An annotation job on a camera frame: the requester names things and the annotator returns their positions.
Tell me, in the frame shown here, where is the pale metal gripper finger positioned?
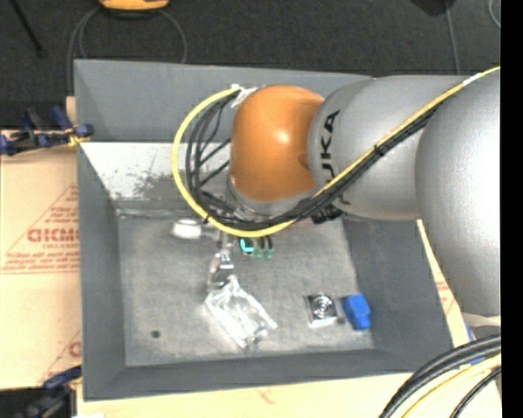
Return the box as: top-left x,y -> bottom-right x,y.
220,250 -> 237,285
205,253 -> 223,294

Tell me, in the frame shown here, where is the white oval object with stem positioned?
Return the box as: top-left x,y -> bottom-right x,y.
170,218 -> 221,240

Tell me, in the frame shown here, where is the clear plastic container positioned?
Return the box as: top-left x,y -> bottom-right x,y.
203,275 -> 279,353

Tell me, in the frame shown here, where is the grey metal bin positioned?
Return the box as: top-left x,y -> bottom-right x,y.
72,58 -> 457,402

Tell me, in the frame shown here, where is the silver square metal piece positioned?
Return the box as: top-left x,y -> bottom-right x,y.
303,293 -> 346,329

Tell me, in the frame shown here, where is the blue plastic block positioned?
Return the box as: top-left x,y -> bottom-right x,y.
341,293 -> 372,332

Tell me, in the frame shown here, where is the brown cardboard board, red print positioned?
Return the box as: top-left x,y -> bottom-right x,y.
0,96 -> 476,392

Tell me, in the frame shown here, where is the black cylinder on white bracket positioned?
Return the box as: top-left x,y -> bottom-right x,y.
309,206 -> 344,226

